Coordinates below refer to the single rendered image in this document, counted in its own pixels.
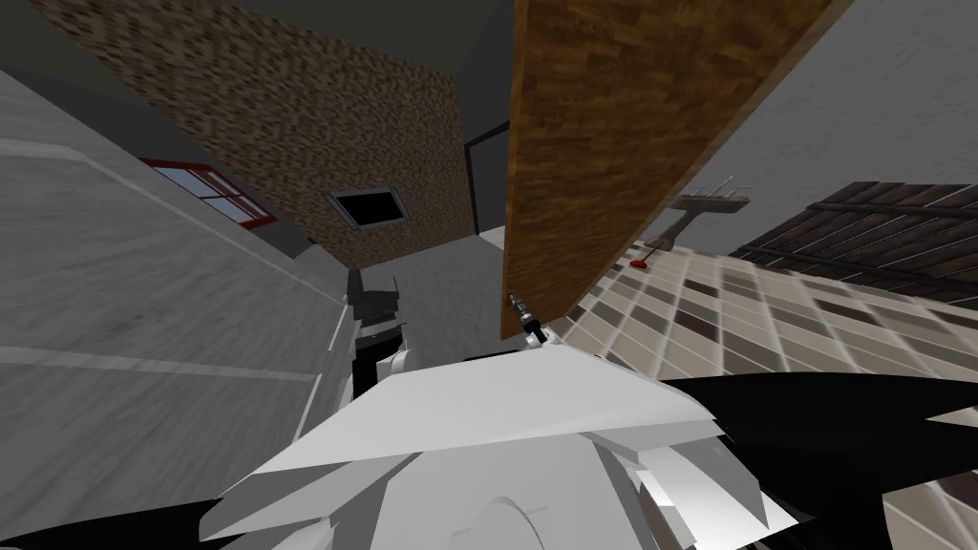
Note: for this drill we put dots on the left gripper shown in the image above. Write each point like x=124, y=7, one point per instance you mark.
x=376, y=305

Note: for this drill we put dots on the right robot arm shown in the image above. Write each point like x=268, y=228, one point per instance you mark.
x=810, y=428

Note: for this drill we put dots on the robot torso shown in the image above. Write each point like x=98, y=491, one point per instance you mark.
x=489, y=428

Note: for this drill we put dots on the red framed window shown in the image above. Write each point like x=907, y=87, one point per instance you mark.
x=218, y=192

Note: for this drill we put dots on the brown wooden door leaf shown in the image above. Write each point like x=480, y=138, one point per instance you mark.
x=611, y=130

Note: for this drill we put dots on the grey pedestal sink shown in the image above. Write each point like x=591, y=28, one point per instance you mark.
x=707, y=203

